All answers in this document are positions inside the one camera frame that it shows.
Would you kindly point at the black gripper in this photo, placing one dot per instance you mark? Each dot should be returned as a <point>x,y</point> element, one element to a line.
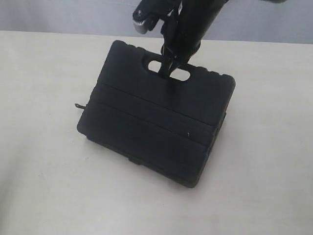
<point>184,31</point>

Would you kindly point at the black plastic tool case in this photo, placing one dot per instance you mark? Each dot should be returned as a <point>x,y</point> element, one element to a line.
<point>164,124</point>

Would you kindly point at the yellow tape measure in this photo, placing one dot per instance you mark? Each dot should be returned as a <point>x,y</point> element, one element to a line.
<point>79,106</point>

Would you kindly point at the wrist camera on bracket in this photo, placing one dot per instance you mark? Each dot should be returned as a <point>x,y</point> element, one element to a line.
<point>149,12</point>

